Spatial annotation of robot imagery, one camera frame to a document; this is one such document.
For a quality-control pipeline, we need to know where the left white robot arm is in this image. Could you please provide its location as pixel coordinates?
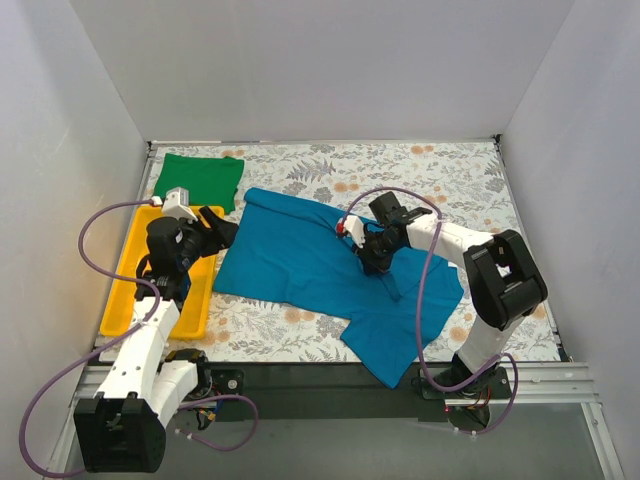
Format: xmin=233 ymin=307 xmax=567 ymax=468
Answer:
xmin=74 ymin=205 xmax=238 ymax=473

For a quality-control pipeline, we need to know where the floral table mat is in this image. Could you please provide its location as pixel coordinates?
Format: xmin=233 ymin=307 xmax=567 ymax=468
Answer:
xmin=99 ymin=141 xmax=561 ymax=363

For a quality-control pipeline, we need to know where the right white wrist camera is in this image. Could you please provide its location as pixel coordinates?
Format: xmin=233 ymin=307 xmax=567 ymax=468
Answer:
xmin=336 ymin=214 xmax=371 ymax=249

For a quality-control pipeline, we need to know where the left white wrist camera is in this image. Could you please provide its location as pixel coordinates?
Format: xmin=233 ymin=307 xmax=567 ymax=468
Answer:
xmin=150 ymin=187 xmax=198 ymax=222

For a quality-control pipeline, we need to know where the blue t shirt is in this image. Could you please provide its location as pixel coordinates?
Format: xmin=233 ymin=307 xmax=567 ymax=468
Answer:
xmin=214 ymin=188 xmax=463 ymax=388

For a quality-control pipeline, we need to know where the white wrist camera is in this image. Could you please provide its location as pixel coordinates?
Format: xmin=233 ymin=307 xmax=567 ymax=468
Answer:
xmin=336 ymin=214 xmax=371 ymax=249
xmin=150 ymin=187 xmax=198 ymax=222

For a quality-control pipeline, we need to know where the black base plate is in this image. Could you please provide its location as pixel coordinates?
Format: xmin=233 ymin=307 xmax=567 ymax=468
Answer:
xmin=154 ymin=360 xmax=516 ymax=424

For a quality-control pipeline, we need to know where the folded green t shirt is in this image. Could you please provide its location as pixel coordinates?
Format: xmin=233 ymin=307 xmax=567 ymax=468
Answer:
xmin=153 ymin=154 xmax=244 ymax=214

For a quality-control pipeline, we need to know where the yellow plastic tray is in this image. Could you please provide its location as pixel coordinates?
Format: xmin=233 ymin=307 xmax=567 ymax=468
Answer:
xmin=100 ymin=205 xmax=217 ymax=341

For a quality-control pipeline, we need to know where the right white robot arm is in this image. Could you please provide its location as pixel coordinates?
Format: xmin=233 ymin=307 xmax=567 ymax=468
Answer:
xmin=336 ymin=187 xmax=548 ymax=393

